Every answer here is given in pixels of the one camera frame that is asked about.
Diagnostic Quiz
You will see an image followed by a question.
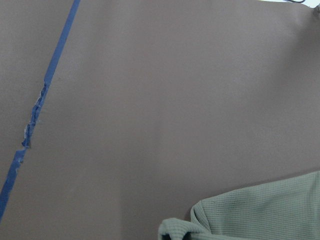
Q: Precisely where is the sage green long-sleeve shirt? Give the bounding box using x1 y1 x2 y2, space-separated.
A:
157 171 320 240

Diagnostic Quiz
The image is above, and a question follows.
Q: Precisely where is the frayed blue tape line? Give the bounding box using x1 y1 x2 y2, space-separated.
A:
0 0 81 218

